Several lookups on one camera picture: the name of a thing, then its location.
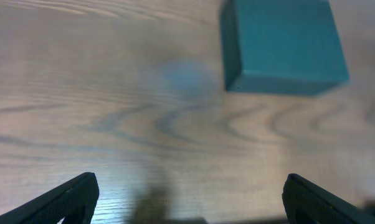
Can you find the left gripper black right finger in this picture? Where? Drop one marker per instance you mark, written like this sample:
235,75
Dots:
306,202

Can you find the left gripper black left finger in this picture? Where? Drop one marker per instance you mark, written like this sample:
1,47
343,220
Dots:
72,202

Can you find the black box with lid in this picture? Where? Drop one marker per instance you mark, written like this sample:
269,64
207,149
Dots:
284,47

